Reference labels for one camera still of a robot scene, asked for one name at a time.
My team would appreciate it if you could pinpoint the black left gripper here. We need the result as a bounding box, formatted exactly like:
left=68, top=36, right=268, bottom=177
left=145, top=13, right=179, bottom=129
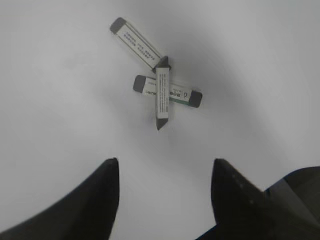
left=198, top=159, right=320, bottom=240

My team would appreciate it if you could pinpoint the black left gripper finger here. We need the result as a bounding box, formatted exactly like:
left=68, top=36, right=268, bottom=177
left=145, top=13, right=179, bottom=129
left=0, top=158, right=120, bottom=240

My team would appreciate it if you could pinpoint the grey white eraser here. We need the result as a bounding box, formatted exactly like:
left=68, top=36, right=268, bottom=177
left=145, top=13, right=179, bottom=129
left=155, top=56, right=171, bottom=131
left=109, top=17, right=164, bottom=73
left=133, top=75, right=203, bottom=109

